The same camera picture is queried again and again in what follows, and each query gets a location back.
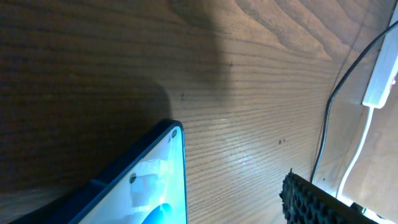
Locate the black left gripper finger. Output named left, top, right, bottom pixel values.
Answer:
left=279, top=171, right=376, bottom=224

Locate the blue Galaxy smartphone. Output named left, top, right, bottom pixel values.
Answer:
left=15, top=119, right=189, bottom=224

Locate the black USB charging cable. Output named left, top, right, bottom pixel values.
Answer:
left=310, top=20, right=398, bottom=184

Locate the white power strip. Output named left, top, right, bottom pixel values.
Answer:
left=362, top=6, right=397, bottom=110

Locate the white power strip cord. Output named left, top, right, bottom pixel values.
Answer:
left=335, top=105, right=389, bottom=224

